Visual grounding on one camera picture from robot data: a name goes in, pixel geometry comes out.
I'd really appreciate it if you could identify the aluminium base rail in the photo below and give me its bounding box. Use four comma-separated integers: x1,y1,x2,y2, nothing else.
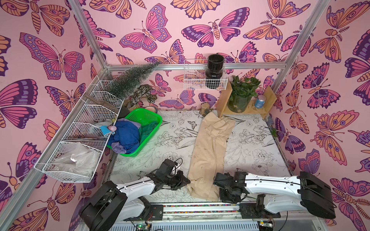
76,200,327,231

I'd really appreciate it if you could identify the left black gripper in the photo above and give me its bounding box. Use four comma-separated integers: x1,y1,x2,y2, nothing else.
163,170,192,190

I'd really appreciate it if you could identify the blue and pink toy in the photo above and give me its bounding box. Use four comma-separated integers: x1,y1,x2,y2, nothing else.
95,119,117,137

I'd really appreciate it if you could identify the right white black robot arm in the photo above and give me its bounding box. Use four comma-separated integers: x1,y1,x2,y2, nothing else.
214,171,336,219

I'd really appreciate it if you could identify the lilac t-shirt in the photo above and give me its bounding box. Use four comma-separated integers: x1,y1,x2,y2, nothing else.
111,117,142,155

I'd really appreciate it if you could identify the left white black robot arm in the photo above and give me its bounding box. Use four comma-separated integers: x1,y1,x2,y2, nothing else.
79,159,190,231

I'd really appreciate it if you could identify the frosted miniature christmas tree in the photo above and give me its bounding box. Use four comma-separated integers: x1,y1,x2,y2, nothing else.
106,62,159,100

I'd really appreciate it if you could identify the black ribbed vase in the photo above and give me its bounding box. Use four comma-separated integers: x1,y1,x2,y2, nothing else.
205,54,225,90

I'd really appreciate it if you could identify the white wire wall shelf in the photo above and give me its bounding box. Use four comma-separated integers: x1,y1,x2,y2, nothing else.
34,80,123,183

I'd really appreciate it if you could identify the dark green t-shirt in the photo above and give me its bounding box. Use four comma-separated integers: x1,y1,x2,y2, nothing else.
140,121,158,143

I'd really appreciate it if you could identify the striped leaf plant in basket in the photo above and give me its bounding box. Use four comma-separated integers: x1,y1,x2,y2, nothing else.
123,84,158,111

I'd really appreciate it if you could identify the small white wire basket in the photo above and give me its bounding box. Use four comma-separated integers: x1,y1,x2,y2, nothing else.
183,57,228,90

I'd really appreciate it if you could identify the beige t-shirt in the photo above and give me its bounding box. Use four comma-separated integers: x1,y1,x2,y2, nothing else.
188,112,235,201

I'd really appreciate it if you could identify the black cone lamp shade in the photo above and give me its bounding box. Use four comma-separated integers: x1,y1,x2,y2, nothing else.
118,106,131,119

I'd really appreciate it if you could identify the small tree stump ornament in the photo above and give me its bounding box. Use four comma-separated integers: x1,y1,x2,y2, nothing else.
199,102,212,117

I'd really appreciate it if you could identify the pink bowl with grey rim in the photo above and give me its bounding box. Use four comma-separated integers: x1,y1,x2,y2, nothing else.
145,106,158,113

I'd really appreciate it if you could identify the clear plastic bag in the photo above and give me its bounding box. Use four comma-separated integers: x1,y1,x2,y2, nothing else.
52,142,101,177

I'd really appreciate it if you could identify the blue tin can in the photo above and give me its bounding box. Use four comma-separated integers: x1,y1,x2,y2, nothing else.
254,95,267,109

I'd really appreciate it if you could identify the green plastic laundry basket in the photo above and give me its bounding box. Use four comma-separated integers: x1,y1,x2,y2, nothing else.
107,108,162,157

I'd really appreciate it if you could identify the green potted plant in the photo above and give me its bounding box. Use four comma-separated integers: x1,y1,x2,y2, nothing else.
227,76,261,113

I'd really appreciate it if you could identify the wooden corner shelf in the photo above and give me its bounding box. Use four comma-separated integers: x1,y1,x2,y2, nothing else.
216,81,277,118

